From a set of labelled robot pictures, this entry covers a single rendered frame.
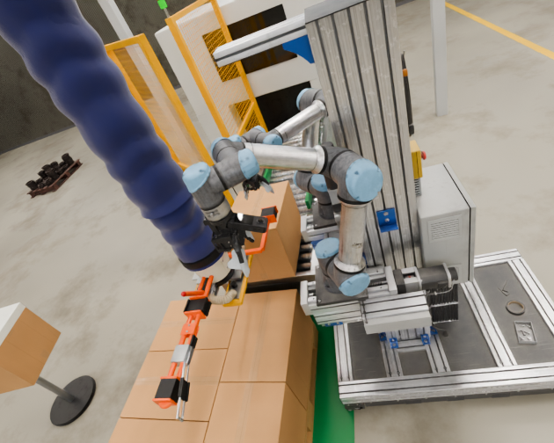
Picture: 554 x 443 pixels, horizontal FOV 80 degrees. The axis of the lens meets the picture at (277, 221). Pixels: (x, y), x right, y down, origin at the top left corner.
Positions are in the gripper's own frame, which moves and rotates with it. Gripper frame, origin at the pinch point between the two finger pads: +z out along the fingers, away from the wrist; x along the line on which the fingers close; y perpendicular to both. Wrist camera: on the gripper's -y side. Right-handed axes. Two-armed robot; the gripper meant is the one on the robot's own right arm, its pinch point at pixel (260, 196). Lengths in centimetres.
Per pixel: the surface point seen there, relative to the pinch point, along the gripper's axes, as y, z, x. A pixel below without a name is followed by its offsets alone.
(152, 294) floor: -64, 130, -181
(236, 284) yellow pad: 37.3, 21.6, -16.7
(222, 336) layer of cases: 30, 76, -53
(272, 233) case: -7.4, 32.8, -6.4
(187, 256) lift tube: 40.8, -5.9, -27.5
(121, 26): -300, -82, -181
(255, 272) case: -5, 60, -28
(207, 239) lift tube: 35.1, -8.2, -18.1
